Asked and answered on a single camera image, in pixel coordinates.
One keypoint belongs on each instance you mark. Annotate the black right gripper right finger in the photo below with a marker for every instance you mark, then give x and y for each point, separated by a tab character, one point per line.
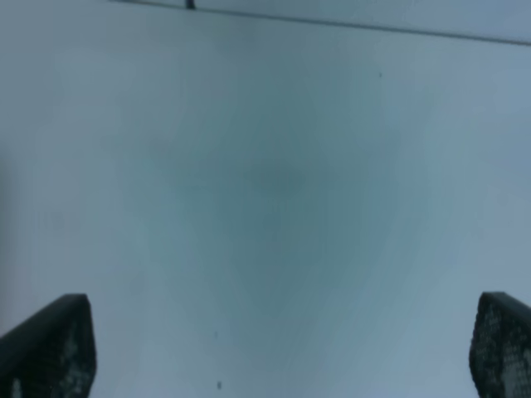
499	355

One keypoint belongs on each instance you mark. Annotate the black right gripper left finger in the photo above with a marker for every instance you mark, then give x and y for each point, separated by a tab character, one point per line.
52	353

